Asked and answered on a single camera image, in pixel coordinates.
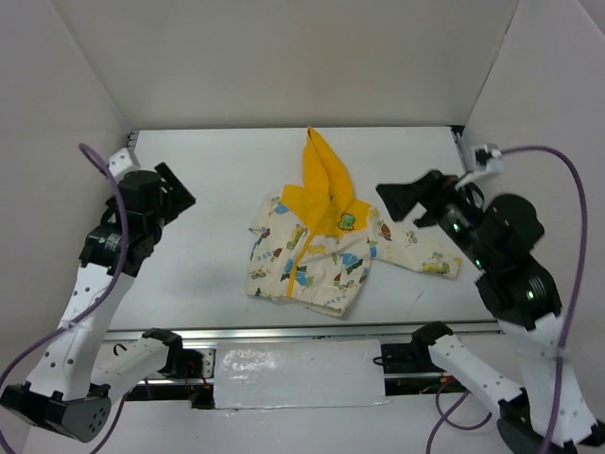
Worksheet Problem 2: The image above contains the aluminium left side rail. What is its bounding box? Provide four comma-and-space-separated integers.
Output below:
126, 131, 140, 155

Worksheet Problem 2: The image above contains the aluminium rail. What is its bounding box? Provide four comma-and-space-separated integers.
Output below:
450, 125, 475, 171
104, 321, 500, 343
126, 131, 140, 155

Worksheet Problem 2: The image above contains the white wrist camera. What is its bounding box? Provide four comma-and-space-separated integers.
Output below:
456, 144, 504, 189
108, 148, 140, 183

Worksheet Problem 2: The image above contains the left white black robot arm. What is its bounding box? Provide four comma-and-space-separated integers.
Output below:
1, 163, 196, 443

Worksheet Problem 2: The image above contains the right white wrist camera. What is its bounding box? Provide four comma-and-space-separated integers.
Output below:
456, 144, 504, 189

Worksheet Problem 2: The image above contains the white foil-taped panel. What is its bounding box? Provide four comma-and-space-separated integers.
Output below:
214, 340, 387, 410

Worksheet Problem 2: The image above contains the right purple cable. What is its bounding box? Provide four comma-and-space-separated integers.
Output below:
424, 146, 587, 454

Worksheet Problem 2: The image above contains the yellow hooded printed kids jacket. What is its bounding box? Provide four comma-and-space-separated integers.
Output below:
246, 128, 461, 317

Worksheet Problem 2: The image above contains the aluminium front rail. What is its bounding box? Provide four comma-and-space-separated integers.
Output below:
104, 321, 500, 343

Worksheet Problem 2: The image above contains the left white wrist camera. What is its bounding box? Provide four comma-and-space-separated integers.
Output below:
108, 148, 140, 183

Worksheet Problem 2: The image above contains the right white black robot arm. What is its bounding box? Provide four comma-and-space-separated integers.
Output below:
376, 170, 604, 453

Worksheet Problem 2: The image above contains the aluminium right side rail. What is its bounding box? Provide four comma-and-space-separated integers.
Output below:
450, 125, 475, 171

